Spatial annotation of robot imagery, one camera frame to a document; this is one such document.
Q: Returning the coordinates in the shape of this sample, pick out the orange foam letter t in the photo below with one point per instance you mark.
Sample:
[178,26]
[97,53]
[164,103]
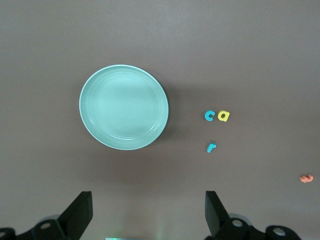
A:
[306,179]

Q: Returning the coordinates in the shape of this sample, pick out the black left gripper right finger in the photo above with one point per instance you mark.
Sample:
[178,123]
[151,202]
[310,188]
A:
[220,220]

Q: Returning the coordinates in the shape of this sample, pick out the teal foam letter r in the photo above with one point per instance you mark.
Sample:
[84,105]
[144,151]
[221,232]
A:
[210,148]

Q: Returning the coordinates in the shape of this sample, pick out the green round plate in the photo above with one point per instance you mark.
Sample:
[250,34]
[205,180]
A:
[123,107]

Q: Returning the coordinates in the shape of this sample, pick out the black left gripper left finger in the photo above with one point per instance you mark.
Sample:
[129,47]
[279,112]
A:
[75,217]

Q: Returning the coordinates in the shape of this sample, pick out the yellow foam letter a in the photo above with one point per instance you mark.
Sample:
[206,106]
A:
[226,116]

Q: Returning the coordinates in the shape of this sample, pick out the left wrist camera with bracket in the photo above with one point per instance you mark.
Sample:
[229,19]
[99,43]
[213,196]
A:
[282,235]

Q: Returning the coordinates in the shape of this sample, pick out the teal foam letter c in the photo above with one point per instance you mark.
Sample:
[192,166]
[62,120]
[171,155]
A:
[207,115]

